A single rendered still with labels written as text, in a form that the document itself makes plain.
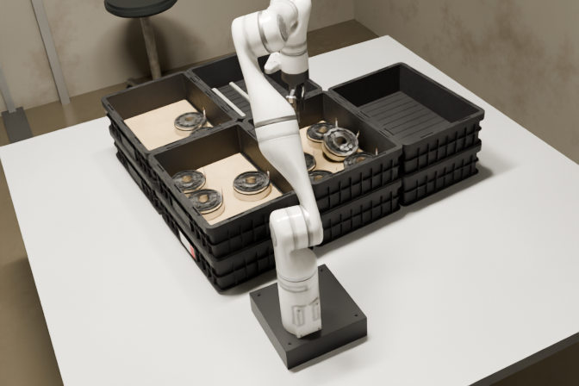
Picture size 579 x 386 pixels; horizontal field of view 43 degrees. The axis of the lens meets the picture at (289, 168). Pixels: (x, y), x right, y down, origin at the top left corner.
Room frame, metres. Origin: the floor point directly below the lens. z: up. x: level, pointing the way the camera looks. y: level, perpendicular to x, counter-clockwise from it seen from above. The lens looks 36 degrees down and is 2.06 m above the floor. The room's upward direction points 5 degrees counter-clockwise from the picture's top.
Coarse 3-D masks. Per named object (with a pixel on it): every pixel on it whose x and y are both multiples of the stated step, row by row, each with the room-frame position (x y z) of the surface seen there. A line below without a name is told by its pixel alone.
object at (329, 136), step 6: (330, 132) 1.79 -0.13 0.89; (336, 132) 1.80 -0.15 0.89; (342, 132) 1.80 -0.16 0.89; (348, 132) 1.80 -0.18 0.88; (330, 138) 1.77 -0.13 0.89; (354, 138) 1.78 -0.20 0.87; (330, 144) 1.75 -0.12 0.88; (354, 144) 1.76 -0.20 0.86; (330, 150) 1.73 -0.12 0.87; (336, 150) 1.74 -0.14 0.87; (342, 150) 1.73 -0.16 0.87; (348, 150) 1.74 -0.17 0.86; (354, 150) 1.74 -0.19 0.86
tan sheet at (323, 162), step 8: (304, 128) 1.92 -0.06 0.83; (304, 136) 1.88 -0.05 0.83; (304, 144) 1.84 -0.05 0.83; (304, 152) 1.80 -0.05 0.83; (312, 152) 1.79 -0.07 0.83; (320, 152) 1.79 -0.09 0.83; (320, 160) 1.74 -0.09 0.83; (328, 160) 1.74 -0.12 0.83; (320, 168) 1.71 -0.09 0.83; (328, 168) 1.70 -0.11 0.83
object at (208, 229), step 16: (224, 128) 1.81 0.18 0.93; (176, 144) 1.75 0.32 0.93; (160, 176) 1.62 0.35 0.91; (176, 192) 1.52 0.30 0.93; (288, 192) 1.47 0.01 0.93; (192, 208) 1.44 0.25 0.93; (256, 208) 1.42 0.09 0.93; (272, 208) 1.44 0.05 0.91; (208, 224) 1.38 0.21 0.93; (224, 224) 1.37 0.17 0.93
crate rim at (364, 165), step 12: (312, 96) 1.95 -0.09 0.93; (348, 108) 1.86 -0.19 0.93; (360, 120) 1.79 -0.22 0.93; (384, 132) 1.71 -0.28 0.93; (396, 144) 1.65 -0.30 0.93; (384, 156) 1.60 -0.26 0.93; (396, 156) 1.62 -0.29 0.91; (348, 168) 1.56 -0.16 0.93; (360, 168) 1.56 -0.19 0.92; (312, 180) 1.52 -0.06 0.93; (324, 180) 1.51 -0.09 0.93; (336, 180) 1.53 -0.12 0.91
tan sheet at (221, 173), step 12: (240, 156) 1.80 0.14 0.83; (204, 168) 1.76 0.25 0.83; (216, 168) 1.75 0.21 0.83; (228, 168) 1.75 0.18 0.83; (240, 168) 1.74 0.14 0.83; (252, 168) 1.73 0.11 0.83; (216, 180) 1.69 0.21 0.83; (228, 180) 1.69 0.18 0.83; (228, 192) 1.63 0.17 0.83; (276, 192) 1.61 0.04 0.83; (228, 204) 1.57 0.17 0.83; (240, 204) 1.57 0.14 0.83; (252, 204) 1.56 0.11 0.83; (228, 216) 1.52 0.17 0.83
